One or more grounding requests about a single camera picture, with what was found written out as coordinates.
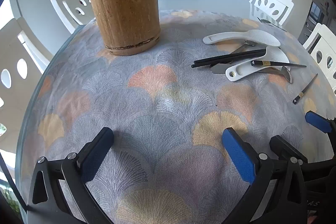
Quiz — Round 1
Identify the patterned fan print tablecloth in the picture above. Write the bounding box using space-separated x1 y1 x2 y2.
22 9 336 224

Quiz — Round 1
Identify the black chopstick with gold band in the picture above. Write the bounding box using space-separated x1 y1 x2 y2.
251 60 307 67
292 73 319 105

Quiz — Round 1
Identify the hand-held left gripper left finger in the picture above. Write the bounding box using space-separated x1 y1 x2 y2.
26 127 114 224

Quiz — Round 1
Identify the wooden utensil holder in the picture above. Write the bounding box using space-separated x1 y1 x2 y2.
86 0 161 56

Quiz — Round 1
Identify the white refrigerator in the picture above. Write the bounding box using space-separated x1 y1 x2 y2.
8 0 66 38

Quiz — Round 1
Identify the white rice spoon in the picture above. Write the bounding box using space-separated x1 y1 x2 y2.
203 29 281 47
225 46 290 82

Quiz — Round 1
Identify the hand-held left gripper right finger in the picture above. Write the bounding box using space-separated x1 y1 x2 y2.
221 127 308 224

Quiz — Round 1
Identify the dark kitchen appliance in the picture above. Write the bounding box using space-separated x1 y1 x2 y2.
306 1 328 30

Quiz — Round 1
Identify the white dining chair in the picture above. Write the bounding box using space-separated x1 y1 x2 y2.
302 22 336 92
249 0 294 26
50 0 95 34
0 17 57 153

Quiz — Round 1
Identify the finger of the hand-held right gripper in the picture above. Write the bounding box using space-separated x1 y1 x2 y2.
305 111 336 134
269 135 336 183

